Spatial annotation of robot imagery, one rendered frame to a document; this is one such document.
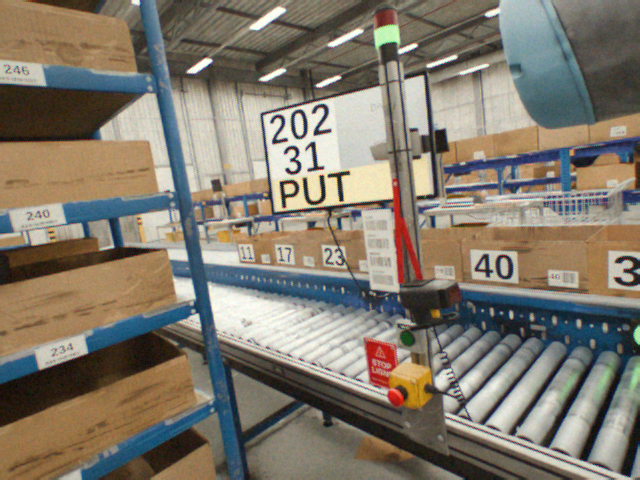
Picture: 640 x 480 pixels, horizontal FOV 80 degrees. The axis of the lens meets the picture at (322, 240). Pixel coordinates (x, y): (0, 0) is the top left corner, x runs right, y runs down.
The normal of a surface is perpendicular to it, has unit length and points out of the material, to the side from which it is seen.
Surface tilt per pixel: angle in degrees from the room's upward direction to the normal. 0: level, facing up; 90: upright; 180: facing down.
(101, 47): 91
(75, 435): 92
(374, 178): 86
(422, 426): 90
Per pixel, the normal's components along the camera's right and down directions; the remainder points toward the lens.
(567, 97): -0.42, 0.84
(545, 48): -0.71, 0.40
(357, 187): -0.44, 0.12
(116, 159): 0.69, 0.01
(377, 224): -0.71, 0.20
